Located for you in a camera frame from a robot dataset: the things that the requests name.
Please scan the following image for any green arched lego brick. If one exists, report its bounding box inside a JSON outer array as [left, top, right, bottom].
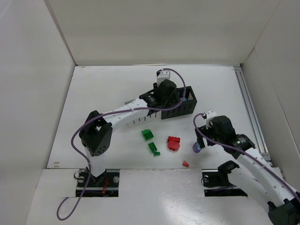
[[142, 129, 154, 141]]

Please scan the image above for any black two-bin container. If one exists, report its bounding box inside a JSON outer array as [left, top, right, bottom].
[[159, 85, 198, 120]]

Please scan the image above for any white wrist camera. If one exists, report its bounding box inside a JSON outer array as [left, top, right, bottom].
[[157, 69, 171, 86], [204, 109, 218, 129]]

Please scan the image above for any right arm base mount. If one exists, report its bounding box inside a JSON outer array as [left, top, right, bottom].
[[201, 161, 248, 197]]

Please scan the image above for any red studded lego brick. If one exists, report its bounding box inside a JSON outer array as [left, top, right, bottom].
[[167, 136, 180, 143]]

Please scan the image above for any white two-bin container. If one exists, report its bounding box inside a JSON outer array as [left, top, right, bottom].
[[127, 111, 161, 128]]

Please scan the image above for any green square lego brick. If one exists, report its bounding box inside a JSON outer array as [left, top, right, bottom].
[[148, 142, 158, 153]]

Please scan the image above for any lavender lego brick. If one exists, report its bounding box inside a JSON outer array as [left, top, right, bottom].
[[193, 142, 201, 153]]

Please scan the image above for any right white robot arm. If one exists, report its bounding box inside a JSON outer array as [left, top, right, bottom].
[[195, 110, 300, 225]]

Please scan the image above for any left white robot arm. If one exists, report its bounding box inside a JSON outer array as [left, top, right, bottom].
[[79, 79, 184, 183]]

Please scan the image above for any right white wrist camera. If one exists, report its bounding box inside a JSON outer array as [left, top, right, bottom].
[[204, 109, 218, 129]]

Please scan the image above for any aluminium rail right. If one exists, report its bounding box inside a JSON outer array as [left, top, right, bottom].
[[233, 65, 273, 167]]

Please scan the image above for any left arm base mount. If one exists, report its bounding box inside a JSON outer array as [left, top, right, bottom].
[[73, 167, 120, 197]]

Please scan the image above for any red rounded lego brick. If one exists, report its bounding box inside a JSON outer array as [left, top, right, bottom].
[[167, 141, 180, 151]]

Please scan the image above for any small red lego piece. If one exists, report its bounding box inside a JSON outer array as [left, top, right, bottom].
[[182, 161, 189, 168]]

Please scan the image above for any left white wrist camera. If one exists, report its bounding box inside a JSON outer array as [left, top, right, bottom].
[[157, 69, 171, 86]]

